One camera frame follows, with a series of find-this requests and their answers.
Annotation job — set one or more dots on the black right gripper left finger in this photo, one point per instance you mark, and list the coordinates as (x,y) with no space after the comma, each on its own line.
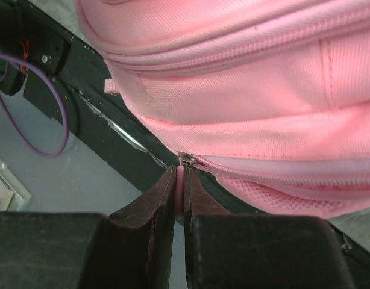
(146,229)

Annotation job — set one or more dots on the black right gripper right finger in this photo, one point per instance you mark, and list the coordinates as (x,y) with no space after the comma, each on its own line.
(197,201)

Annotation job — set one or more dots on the pink student backpack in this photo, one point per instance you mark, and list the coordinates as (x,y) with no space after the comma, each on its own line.
(271,97)

